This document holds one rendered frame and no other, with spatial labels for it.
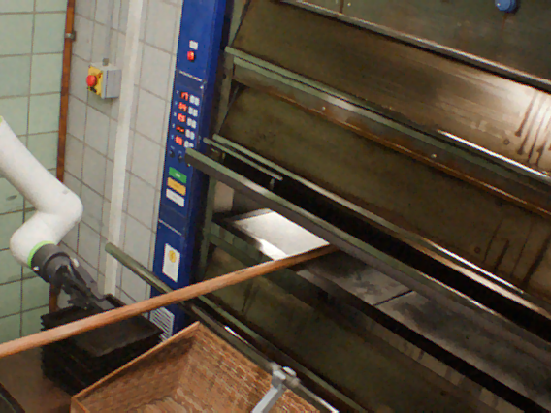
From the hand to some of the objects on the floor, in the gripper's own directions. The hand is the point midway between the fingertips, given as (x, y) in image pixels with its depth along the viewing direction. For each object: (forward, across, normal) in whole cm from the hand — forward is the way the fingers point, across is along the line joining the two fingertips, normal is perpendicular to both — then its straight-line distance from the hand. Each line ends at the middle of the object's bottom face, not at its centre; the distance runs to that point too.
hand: (101, 304), depth 195 cm
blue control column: (-41, +120, -152) cm, 198 cm away
